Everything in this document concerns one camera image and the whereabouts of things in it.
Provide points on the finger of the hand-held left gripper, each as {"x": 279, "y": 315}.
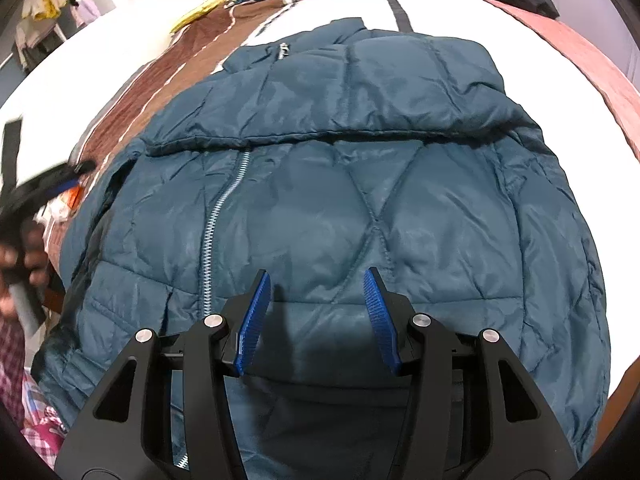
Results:
{"x": 55, "y": 177}

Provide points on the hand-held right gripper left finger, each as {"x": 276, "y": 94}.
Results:
{"x": 252, "y": 320}

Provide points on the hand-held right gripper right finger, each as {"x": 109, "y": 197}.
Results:
{"x": 380, "y": 320}

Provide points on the teal puffer jacket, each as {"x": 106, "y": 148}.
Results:
{"x": 350, "y": 200}

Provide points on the person's left hand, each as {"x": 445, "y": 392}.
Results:
{"x": 35, "y": 255}

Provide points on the orange white packet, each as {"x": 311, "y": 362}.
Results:
{"x": 65, "y": 202}

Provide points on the light pink cloth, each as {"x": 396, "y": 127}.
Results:
{"x": 86, "y": 10}

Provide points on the pink plaid clothing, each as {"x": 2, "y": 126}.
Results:
{"x": 15, "y": 390}

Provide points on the yellow printed pillow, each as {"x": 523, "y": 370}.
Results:
{"x": 200, "y": 10}

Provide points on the lilac wardrobe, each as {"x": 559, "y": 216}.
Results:
{"x": 600, "y": 0}

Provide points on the wooden bed frame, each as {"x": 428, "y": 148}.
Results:
{"x": 625, "y": 385}

